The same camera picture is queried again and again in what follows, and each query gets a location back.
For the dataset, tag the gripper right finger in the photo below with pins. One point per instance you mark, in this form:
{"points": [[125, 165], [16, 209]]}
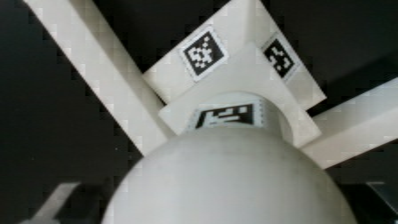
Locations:
{"points": [[374, 202]]}

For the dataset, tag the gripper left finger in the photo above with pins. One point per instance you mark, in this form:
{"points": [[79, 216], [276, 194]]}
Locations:
{"points": [[75, 205]]}

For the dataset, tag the white lamp bulb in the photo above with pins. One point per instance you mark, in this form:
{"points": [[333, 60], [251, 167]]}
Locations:
{"points": [[226, 176]]}

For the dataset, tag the white lamp base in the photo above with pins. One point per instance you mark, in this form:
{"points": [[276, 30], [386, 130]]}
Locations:
{"points": [[235, 58]]}

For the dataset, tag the white fence frame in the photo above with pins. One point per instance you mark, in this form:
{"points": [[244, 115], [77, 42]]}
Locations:
{"points": [[358, 124]]}

